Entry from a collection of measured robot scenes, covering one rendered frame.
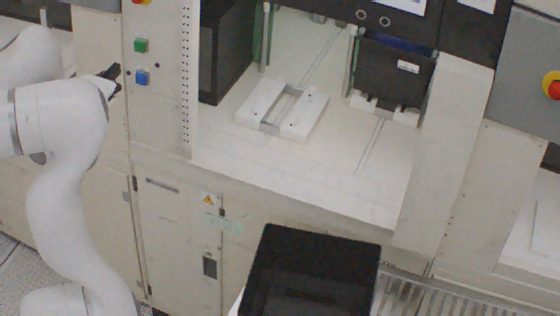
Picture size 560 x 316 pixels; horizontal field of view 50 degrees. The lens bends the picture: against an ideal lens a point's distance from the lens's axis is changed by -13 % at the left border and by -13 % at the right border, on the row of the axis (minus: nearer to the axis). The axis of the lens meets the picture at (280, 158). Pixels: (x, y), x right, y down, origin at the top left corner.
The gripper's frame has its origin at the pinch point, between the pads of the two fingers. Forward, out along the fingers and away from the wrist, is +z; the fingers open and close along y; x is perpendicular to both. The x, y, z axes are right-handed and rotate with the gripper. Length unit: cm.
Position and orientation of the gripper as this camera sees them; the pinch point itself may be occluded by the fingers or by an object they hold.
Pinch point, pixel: (113, 71)
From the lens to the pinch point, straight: 156.4
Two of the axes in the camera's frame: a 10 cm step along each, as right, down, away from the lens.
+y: 9.3, 3.0, -2.3
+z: 3.7, -6.0, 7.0
